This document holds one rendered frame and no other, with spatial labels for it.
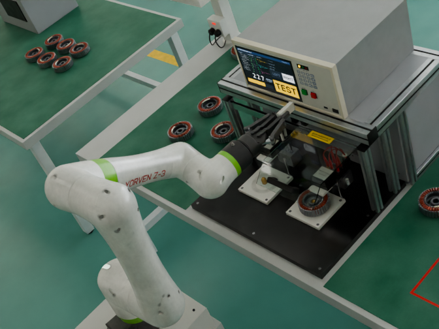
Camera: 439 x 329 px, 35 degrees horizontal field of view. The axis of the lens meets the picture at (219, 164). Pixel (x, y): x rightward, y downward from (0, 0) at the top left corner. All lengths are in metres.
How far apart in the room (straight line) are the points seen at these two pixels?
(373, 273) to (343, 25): 0.79
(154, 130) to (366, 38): 1.24
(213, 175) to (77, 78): 1.86
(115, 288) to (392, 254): 0.88
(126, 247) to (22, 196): 2.78
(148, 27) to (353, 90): 1.90
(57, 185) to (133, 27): 2.27
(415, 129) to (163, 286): 1.01
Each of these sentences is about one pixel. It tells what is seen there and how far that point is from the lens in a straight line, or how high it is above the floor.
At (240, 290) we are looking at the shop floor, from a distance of 3.33.
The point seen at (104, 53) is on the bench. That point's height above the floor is 0.75.
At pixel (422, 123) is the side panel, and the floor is 0.94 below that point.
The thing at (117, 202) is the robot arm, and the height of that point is 1.47.
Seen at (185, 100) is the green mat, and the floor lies 0.75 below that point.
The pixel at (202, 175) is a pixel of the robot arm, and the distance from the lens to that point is 2.03.
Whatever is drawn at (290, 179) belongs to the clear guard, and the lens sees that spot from 2.18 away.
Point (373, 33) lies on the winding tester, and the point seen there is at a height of 1.30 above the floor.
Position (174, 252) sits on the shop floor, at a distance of 3.62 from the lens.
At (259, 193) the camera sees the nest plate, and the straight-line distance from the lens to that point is 2.56.
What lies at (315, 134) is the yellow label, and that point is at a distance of 2.28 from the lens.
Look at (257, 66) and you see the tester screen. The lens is 2.38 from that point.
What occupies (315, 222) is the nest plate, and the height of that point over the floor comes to 0.78.
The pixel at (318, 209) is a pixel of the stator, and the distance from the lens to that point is 2.39.
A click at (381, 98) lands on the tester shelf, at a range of 2.28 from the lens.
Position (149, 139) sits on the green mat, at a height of 0.75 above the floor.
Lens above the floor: 2.52
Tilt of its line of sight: 39 degrees down
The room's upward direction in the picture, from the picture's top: 23 degrees counter-clockwise
